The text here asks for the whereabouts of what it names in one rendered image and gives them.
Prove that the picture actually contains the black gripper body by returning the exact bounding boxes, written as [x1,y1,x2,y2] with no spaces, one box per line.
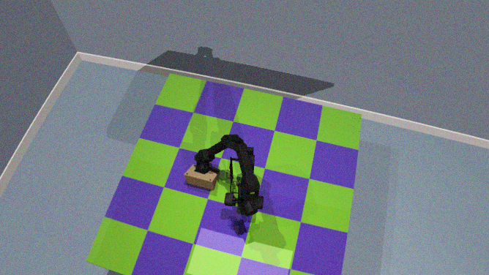
[224,192,264,209]

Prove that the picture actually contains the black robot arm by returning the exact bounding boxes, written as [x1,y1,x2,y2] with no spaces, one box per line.
[194,135,260,216]

